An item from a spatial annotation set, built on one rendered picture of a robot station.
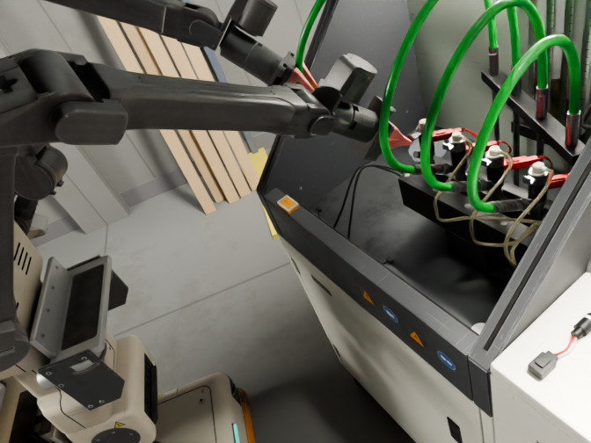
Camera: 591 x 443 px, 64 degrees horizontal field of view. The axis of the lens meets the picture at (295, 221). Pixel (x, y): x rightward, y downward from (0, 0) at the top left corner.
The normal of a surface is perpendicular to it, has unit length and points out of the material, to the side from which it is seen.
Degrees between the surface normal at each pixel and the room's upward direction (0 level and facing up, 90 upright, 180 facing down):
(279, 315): 0
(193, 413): 0
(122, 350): 8
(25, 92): 25
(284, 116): 102
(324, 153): 90
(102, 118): 113
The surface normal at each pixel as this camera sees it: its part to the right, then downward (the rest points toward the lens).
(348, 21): 0.54, 0.43
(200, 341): -0.31, -0.69
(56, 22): 0.24, 0.61
